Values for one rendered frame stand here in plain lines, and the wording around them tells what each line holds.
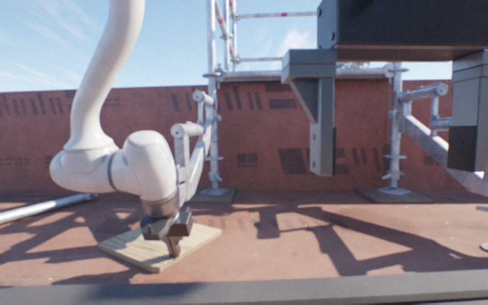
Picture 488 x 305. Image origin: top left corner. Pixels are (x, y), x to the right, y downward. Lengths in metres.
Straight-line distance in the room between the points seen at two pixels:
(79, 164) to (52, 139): 1.51
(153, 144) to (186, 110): 1.13
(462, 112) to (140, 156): 0.52
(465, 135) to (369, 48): 0.12
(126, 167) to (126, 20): 0.30
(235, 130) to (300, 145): 0.44
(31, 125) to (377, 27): 2.18
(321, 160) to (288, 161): 1.42
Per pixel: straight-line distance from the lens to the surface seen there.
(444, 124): 1.33
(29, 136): 2.26
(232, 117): 1.61
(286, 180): 1.64
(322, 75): 0.21
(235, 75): 1.51
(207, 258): 0.84
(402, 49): 0.25
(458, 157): 0.29
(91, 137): 0.65
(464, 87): 0.30
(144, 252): 0.88
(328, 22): 0.23
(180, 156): 0.89
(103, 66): 0.60
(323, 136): 0.21
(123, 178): 0.61
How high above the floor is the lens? 0.39
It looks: 5 degrees down
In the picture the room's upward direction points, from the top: 1 degrees counter-clockwise
